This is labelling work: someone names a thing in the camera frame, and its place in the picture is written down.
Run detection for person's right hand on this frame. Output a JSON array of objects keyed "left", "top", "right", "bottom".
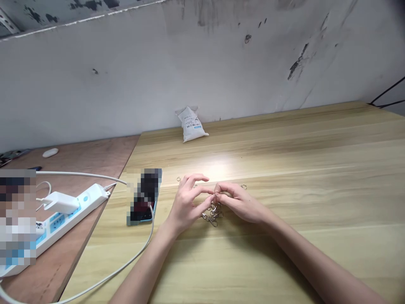
[{"left": 213, "top": 182, "right": 270, "bottom": 225}]

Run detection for person's left hand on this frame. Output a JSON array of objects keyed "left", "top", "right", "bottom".
[{"left": 163, "top": 173, "right": 217, "bottom": 237}]

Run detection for pile of metal hooks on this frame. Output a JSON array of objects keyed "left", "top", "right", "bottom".
[{"left": 200, "top": 204, "right": 225, "bottom": 229}]

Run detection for phone in blue case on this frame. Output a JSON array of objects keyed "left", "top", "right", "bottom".
[{"left": 126, "top": 168, "right": 164, "bottom": 227}]

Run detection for white plastic bag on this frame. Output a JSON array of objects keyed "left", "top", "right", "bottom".
[{"left": 175, "top": 106, "right": 210, "bottom": 144}]

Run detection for white power strip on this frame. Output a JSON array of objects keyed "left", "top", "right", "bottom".
[{"left": 0, "top": 182, "right": 111, "bottom": 278}]

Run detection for white charger adapter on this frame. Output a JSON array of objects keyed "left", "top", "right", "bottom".
[{"left": 44, "top": 190, "right": 80, "bottom": 214}]

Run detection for dark patterned flat object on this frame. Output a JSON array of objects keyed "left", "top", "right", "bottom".
[{"left": 0, "top": 148, "right": 32, "bottom": 168}]

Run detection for white charging cable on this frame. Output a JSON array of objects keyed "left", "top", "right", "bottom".
[{"left": 0, "top": 204, "right": 156, "bottom": 304}]

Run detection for thick white power cable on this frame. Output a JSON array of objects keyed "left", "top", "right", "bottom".
[{"left": 35, "top": 171, "right": 128, "bottom": 194}]

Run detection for black cables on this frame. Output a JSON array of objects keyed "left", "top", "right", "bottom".
[{"left": 368, "top": 75, "right": 405, "bottom": 109}]

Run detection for grey metal shelf rail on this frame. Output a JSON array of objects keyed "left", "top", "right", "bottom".
[{"left": 0, "top": 5, "right": 23, "bottom": 39}]

